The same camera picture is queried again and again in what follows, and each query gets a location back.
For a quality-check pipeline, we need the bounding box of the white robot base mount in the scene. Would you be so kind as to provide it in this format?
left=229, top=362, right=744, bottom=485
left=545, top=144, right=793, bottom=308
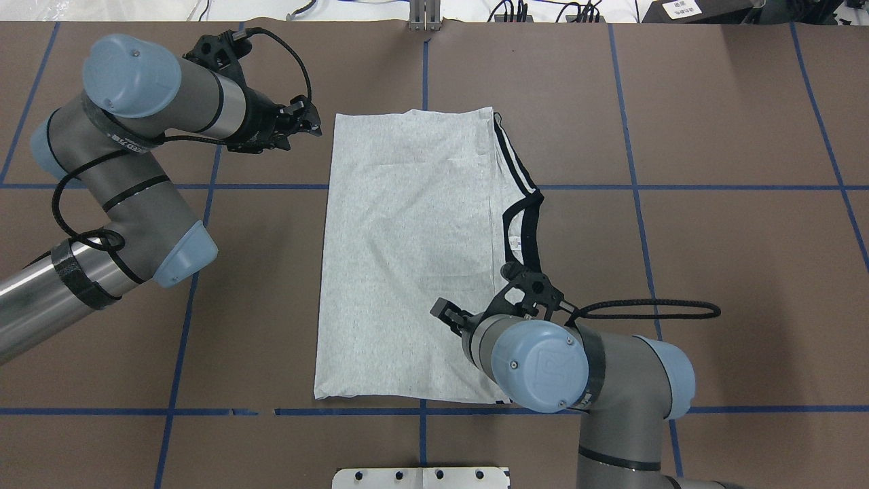
left=331, top=467, right=511, bottom=488

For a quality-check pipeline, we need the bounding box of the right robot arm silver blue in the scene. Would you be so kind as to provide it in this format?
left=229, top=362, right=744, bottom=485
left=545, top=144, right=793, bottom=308
left=430, top=298, right=732, bottom=488

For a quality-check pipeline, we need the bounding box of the grey t-shirt with cartoon print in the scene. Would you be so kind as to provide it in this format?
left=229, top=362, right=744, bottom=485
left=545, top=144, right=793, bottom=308
left=313, top=107, right=540, bottom=403

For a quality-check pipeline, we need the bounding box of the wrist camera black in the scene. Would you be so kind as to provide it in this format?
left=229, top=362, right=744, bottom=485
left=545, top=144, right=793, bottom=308
left=482, top=262, right=569, bottom=320
left=183, top=30, right=253, bottom=86

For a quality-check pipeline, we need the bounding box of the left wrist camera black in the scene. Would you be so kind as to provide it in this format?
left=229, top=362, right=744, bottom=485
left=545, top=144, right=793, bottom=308
left=183, top=30, right=253, bottom=86

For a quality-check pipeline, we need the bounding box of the aluminium frame post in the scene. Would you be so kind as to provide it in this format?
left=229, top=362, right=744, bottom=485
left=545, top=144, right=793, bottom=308
left=407, top=0, right=443, bottom=32

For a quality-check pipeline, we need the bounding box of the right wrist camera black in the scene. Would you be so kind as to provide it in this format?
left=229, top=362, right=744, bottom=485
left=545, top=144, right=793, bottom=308
left=482, top=262, right=569, bottom=320

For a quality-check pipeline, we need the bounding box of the black braided cable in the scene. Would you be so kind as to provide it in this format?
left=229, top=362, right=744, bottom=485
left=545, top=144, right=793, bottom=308
left=563, top=297, right=722, bottom=327

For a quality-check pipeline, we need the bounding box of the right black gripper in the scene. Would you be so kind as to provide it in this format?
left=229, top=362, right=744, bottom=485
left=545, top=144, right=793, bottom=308
left=430, top=297, right=491, bottom=338

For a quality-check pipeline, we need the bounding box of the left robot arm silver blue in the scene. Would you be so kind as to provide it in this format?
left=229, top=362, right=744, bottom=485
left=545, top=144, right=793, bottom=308
left=1, top=27, right=322, bottom=364

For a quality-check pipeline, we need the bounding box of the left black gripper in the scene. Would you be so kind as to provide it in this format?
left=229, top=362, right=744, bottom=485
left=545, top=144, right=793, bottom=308
left=227, top=88, right=322, bottom=153

